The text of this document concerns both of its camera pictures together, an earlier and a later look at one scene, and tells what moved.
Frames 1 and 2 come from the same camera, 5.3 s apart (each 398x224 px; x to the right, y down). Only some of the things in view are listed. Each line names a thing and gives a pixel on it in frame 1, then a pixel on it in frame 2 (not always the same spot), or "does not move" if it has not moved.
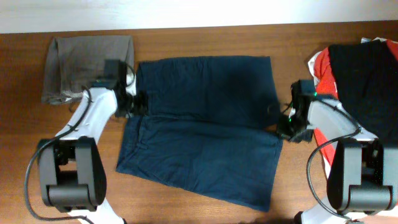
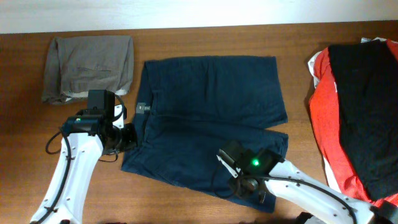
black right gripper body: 286,126 to 230,150
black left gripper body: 137,104 to 129,137
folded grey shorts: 73,63 does not move
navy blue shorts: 209,125 does not move
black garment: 366,75 does not move
